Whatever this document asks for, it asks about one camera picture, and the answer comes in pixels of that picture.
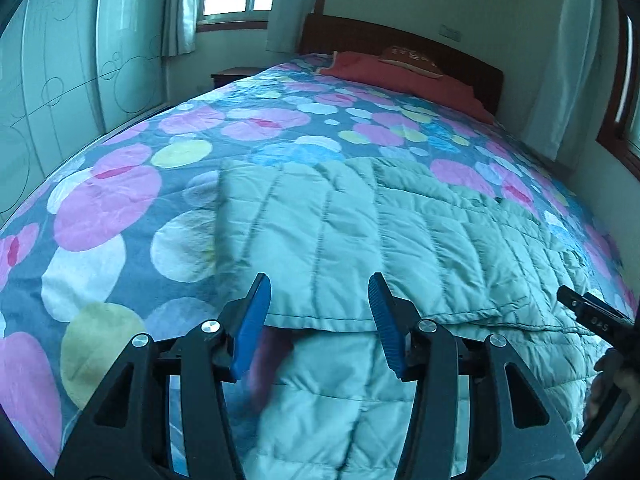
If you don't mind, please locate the white window curtain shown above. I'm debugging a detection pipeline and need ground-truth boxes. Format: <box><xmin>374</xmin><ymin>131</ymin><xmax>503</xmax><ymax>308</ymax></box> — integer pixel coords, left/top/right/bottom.
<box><xmin>161</xmin><ymin>0</ymin><xmax>201</xmax><ymax>58</ymax></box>
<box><xmin>266</xmin><ymin>0</ymin><xmax>331</xmax><ymax>55</ymax></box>

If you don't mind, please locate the red pillow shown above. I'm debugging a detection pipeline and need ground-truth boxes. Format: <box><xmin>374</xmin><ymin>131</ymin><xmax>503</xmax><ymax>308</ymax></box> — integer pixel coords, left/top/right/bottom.
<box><xmin>317</xmin><ymin>51</ymin><xmax>496</xmax><ymax>123</ymax></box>

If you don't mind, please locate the bedspread with coloured circles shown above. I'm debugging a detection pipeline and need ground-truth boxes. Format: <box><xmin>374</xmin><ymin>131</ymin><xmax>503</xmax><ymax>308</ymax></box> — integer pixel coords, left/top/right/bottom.
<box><xmin>0</xmin><ymin>52</ymin><xmax>640</xmax><ymax>476</ymax></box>

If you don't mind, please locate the light green quilted jacket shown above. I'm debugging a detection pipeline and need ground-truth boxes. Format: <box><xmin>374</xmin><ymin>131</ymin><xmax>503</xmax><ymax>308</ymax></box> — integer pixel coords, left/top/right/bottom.
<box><xmin>216</xmin><ymin>156</ymin><xmax>616</xmax><ymax>480</ymax></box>

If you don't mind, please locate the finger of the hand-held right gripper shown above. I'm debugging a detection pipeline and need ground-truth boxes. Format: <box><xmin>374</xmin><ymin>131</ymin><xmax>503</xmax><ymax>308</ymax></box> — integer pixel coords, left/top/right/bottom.
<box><xmin>576</xmin><ymin>350</ymin><xmax>637</xmax><ymax>463</ymax></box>
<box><xmin>556</xmin><ymin>285</ymin><xmax>632</xmax><ymax>343</ymax></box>

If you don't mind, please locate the dark wooden nightstand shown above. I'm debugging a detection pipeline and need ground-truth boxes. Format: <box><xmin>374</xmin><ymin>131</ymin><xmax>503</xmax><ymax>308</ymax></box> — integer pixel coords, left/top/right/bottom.
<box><xmin>210</xmin><ymin>66</ymin><xmax>261</xmax><ymax>92</ymax></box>

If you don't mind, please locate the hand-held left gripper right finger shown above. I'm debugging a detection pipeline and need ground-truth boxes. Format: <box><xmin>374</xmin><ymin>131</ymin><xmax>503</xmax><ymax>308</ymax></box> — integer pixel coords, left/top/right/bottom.
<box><xmin>368</xmin><ymin>273</ymin><xmax>586</xmax><ymax>480</ymax></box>

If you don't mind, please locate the long white curtain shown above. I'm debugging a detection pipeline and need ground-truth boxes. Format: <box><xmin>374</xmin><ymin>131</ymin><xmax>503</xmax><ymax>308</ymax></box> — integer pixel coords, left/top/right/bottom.
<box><xmin>520</xmin><ymin>0</ymin><xmax>621</xmax><ymax>171</ymax></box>

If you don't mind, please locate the brown embroidered pillow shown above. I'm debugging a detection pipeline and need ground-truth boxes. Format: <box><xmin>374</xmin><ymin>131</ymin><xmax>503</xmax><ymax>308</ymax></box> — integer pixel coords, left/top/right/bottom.
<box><xmin>379</xmin><ymin>46</ymin><xmax>443</xmax><ymax>80</ymax></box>

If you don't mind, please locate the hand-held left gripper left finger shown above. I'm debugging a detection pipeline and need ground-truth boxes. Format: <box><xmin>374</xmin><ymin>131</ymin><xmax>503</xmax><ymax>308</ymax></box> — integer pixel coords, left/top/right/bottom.
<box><xmin>55</xmin><ymin>273</ymin><xmax>272</xmax><ymax>480</ymax></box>

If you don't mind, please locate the wooden framed window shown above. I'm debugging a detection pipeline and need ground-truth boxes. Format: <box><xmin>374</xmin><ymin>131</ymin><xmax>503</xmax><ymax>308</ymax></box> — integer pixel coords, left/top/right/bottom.
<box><xmin>597</xmin><ymin>10</ymin><xmax>640</xmax><ymax>181</ymax></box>

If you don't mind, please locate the dark wooden headboard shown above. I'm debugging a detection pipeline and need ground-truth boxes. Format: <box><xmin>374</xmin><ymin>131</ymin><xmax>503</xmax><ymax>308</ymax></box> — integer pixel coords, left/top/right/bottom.
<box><xmin>300</xmin><ymin>14</ymin><xmax>505</xmax><ymax>115</ymax></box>

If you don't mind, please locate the glossy white wardrobe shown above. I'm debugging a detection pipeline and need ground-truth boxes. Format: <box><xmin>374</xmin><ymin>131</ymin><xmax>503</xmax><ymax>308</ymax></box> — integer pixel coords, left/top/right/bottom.
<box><xmin>0</xmin><ymin>0</ymin><xmax>168</xmax><ymax>226</ymax></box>

